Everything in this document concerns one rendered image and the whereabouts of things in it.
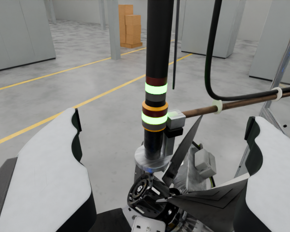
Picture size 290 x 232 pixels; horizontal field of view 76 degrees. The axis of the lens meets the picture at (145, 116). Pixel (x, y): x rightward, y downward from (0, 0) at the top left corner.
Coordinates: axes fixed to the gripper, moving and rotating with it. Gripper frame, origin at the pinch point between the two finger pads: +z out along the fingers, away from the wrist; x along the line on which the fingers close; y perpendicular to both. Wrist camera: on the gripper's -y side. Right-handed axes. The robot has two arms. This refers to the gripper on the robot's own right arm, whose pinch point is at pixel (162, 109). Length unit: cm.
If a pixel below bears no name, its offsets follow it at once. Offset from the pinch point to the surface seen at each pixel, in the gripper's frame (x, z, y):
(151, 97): -0.9, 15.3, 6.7
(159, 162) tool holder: 1.0, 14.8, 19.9
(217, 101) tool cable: 11.8, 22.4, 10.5
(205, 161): 22, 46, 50
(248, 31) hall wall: 502, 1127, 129
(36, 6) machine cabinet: -348, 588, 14
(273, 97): 25.8, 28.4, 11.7
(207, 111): 9.8, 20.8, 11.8
